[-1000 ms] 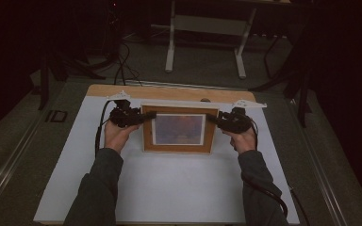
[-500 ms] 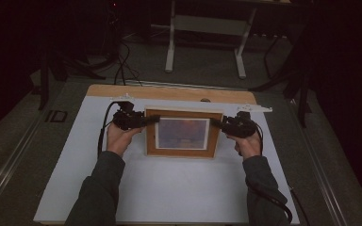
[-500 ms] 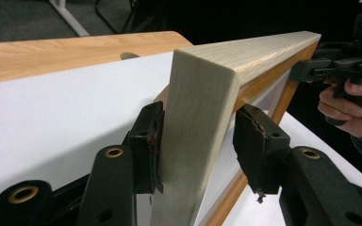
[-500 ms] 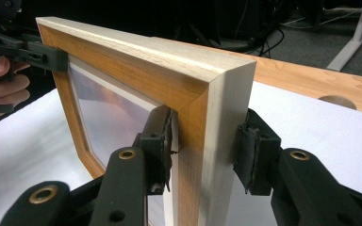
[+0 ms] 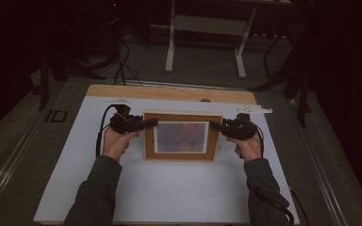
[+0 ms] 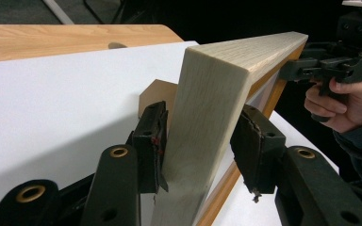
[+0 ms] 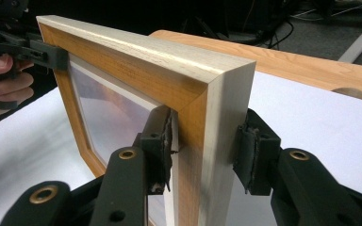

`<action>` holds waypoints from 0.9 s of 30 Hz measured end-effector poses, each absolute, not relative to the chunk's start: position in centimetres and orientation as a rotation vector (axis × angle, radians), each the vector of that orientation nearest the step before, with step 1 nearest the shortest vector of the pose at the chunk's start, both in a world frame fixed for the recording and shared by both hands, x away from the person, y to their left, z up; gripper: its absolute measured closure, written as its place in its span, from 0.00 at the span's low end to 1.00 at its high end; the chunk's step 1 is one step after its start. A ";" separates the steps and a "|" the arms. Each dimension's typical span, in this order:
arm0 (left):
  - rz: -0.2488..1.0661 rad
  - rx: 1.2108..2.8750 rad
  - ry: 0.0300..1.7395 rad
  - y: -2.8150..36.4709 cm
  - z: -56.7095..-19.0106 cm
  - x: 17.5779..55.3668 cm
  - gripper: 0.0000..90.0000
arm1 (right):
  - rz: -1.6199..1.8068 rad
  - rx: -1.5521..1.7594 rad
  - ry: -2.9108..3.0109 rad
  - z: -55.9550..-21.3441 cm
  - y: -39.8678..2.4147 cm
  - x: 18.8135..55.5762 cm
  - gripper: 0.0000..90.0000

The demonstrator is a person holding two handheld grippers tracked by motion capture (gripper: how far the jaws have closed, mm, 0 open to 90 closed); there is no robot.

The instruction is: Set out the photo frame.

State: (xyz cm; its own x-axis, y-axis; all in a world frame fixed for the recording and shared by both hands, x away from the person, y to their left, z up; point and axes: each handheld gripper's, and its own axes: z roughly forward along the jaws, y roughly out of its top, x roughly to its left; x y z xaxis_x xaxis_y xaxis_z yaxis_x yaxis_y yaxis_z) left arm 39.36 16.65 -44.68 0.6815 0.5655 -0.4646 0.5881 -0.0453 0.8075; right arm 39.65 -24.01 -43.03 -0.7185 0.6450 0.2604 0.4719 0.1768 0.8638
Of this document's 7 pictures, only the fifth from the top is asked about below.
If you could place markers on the black floor socket plate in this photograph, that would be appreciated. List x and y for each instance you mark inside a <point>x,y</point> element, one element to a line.
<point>56,116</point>

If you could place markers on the wooden photo frame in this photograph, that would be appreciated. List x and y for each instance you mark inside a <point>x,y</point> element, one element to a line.
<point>182,157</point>

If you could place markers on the black metal stand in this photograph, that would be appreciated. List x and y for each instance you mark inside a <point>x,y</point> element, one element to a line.
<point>44,81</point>
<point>302,100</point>

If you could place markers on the white table sheet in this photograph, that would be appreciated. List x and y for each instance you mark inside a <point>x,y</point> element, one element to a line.
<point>185,188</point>

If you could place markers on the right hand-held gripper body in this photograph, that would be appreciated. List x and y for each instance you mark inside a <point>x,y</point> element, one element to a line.
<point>240,128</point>

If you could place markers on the person's left hand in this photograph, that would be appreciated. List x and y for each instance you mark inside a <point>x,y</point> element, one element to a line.
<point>114,146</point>

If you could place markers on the white desk frame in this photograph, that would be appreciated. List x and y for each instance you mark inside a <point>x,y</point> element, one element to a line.
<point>207,25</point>

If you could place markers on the person's right hand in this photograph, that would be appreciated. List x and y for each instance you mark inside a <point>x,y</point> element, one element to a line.
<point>250,149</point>

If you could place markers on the round table grommet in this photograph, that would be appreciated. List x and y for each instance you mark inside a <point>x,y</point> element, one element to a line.
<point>205,100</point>

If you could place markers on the dark equipment rack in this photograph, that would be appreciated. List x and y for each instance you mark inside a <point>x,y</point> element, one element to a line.
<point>112,31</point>

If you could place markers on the metal floor rail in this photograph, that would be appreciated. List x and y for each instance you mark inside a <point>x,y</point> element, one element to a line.
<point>182,84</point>
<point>319,163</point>
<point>9,166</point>

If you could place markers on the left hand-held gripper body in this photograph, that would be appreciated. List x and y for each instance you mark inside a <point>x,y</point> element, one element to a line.
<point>125,124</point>

